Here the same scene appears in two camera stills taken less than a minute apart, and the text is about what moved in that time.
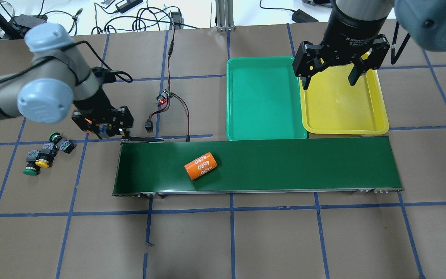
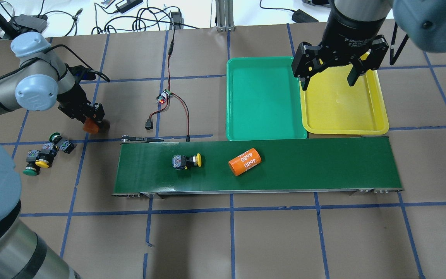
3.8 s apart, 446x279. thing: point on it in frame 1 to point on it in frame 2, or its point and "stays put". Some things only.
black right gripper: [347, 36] stays put
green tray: [264, 99] stays put
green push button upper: [55, 138] stays put
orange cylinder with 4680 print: [200, 166] to [244, 162]
